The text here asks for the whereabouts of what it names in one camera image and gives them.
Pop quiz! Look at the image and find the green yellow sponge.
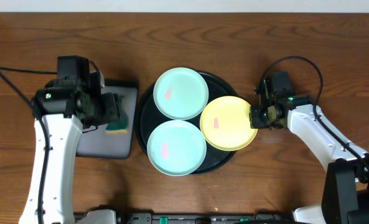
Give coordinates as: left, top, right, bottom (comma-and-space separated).
105, 95, 129, 134

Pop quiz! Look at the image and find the yellow plate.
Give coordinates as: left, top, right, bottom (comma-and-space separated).
200, 96, 258, 151

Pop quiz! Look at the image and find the mint green plate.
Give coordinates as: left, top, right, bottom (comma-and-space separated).
147, 120, 207, 177
153, 67, 209, 120

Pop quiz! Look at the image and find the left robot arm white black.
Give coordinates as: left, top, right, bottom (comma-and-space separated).
19, 71, 121, 223

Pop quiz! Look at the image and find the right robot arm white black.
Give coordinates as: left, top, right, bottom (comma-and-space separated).
250, 91, 369, 224

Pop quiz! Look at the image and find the rectangular black grey tray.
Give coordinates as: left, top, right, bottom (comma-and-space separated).
77, 79, 139, 159

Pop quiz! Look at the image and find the round black tray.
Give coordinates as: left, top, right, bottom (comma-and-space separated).
134, 71, 238, 175

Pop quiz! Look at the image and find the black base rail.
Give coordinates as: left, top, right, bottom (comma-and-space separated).
74, 205, 294, 224

